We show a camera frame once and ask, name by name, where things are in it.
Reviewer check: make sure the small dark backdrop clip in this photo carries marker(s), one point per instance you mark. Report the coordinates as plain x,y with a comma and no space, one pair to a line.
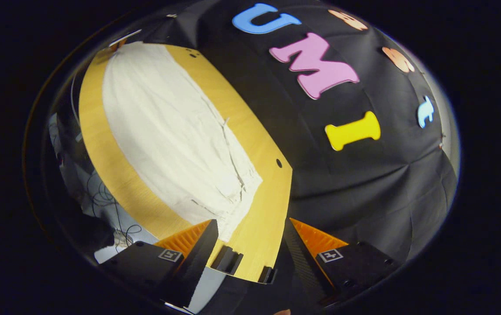
442,142

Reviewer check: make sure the black backdrop cloth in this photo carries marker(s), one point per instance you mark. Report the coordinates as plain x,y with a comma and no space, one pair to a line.
364,188

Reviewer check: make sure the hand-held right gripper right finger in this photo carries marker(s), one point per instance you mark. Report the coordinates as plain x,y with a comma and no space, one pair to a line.
303,271

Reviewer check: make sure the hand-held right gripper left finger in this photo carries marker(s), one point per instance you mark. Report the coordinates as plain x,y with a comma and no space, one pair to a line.
193,267

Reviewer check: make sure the white jeans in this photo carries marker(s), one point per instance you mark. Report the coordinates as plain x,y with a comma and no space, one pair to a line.
167,131

